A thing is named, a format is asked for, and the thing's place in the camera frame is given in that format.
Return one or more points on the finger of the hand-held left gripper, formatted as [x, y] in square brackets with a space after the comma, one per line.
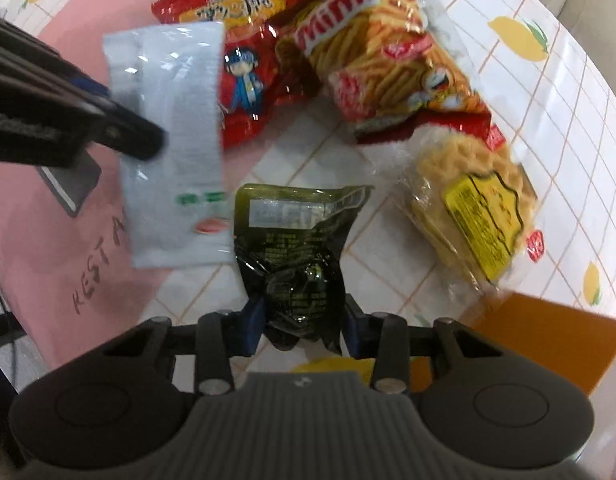
[132, 132]

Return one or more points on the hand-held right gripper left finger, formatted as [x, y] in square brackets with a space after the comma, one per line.
[252, 324]

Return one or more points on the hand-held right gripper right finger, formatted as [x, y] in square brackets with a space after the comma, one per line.
[355, 331]

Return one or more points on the clear white candy packet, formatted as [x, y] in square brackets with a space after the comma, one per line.
[170, 150]

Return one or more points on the dark green black snack packet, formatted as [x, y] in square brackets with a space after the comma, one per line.
[293, 250]

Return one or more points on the red cartoon snack packet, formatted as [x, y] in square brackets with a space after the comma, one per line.
[248, 75]

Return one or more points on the yellow crispy noodle snack bag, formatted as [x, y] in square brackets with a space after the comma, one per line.
[468, 200]

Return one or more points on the orange storage box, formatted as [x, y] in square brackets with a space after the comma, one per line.
[538, 345]

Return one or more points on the orange shrimp stick snack bag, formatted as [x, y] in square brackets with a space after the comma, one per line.
[378, 50]

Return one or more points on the lemon print pink white tablecloth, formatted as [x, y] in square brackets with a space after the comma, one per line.
[538, 110]

